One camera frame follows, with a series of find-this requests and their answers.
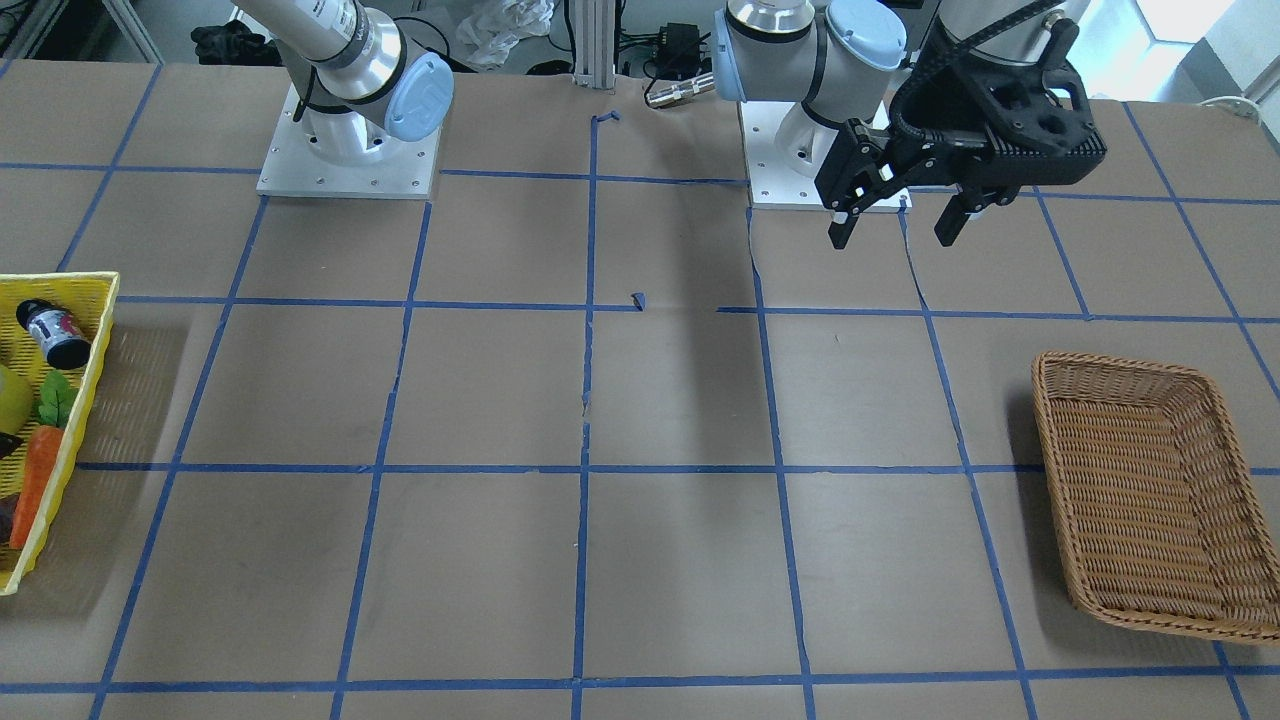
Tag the yellow woven basket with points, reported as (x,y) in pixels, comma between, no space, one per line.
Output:
(91,297)

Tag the brown wicker basket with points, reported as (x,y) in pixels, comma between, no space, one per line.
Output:
(1157,522)

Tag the metal connector plug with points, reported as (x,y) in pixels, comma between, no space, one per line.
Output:
(680,92)

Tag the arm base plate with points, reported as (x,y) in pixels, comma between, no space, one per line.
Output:
(332,156)
(780,160)

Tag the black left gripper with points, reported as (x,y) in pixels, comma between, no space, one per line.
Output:
(931,103)

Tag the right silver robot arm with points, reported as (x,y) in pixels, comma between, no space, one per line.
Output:
(363,60)

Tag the orange toy carrot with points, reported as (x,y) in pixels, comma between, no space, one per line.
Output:
(55,400)

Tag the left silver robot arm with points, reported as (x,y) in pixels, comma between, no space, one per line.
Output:
(889,95)

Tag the aluminium frame post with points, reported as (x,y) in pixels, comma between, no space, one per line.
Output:
(594,38)

